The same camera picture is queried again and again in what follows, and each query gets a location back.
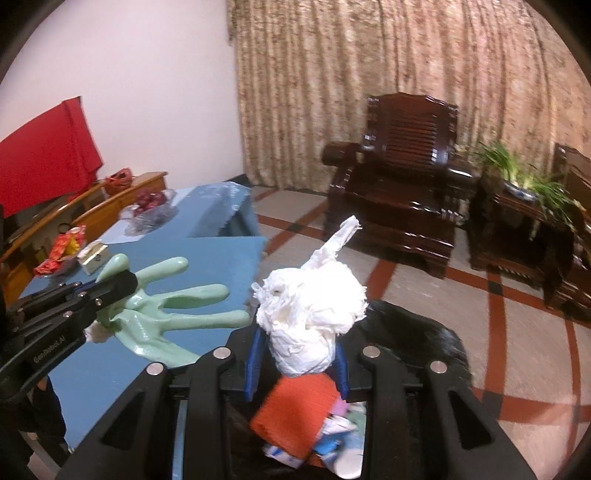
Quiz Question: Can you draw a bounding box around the glass fruit bowl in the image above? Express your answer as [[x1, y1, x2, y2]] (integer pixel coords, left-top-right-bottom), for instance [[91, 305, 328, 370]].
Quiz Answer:
[[120, 188, 178, 234]]

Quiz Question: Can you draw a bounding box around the dark wooden side table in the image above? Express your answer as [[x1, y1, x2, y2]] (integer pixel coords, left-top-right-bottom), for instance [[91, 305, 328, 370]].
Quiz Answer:
[[468, 178, 578, 289]]

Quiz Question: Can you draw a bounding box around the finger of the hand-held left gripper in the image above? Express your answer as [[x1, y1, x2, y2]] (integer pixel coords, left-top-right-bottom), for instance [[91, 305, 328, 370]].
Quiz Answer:
[[9, 271, 139, 333], [44, 281, 95, 298]]

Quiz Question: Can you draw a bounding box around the light blue tablecloth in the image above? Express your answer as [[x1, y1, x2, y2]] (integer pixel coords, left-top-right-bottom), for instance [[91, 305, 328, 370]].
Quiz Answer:
[[99, 182, 254, 243]]

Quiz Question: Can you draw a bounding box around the wooden television cabinet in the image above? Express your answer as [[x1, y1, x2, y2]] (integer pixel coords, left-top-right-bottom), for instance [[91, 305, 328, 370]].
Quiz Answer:
[[0, 172, 169, 308]]

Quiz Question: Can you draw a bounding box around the person's left forearm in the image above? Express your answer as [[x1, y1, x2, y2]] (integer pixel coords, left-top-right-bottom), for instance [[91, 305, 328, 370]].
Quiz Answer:
[[0, 376, 70, 472]]

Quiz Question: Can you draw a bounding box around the dark wooden armchair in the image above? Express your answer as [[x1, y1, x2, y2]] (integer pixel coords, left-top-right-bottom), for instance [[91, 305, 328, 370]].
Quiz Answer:
[[322, 92, 478, 279], [542, 143, 591, 324]]

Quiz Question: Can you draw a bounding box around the beige tissue box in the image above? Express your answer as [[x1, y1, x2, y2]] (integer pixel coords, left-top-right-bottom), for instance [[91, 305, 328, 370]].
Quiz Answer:
[[78, 244, 110, 276]]

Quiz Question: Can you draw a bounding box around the red plastic bag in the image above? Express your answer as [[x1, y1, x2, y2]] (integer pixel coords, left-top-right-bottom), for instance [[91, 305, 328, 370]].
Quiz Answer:
[[104, 168, 134, 195]]

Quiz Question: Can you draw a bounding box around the large red snack packet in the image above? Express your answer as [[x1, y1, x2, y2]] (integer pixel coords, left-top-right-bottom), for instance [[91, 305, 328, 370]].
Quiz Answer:
[[48, 226, 88, 259]]

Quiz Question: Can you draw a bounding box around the white medicine box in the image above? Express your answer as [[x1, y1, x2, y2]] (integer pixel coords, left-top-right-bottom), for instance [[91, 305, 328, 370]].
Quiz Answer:
[[264, 434, 345, 469]]

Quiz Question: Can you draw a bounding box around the orange ribbed foam pad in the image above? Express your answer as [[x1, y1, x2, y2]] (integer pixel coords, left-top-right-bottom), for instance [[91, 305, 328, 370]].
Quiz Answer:
[[250, 373, 341, 461]]

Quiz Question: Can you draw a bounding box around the clear plastic wrapper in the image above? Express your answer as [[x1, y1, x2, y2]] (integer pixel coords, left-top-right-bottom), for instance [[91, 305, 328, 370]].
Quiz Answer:
[[332, 415, 369, 478]]

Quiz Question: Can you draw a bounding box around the red cloth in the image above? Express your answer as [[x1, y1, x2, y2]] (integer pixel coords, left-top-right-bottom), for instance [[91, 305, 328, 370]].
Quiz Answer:
[[0, 96, 105, 217]]

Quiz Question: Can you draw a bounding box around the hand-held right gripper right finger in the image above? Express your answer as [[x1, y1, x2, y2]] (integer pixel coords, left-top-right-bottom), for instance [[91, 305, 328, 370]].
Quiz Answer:
[[333, 330, 539, 480]]

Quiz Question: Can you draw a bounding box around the beige patterned curtain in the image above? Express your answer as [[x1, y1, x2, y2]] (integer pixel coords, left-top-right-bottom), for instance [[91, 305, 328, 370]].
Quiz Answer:
[[226, 0, 591, 195]]

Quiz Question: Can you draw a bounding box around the green potted plant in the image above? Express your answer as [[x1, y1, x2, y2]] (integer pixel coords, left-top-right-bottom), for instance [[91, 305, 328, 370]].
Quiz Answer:
[[475, 141, 589, 232]]

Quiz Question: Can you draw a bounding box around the trash bin with black bag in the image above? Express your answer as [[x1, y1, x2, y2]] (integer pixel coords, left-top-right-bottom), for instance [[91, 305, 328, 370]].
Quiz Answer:
[[175, 300, 474, 480]]

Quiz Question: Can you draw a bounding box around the black television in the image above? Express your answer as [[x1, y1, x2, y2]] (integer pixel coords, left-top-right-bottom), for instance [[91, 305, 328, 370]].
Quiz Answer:
[[4, 196, 75, 245]]

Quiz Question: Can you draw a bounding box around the green rubber glove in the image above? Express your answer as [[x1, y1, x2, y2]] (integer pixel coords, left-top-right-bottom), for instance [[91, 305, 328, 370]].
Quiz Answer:
[[85, 254, 252, 369]]

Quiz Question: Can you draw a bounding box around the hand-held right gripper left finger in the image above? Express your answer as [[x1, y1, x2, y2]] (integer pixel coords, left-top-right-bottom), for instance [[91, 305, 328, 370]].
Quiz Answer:
[[55, 323, 266, 480]]

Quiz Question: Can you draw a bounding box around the white tissue ball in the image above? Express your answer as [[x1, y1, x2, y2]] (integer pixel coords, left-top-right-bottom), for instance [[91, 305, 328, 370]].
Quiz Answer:
[[253, 216, 369, 377]]

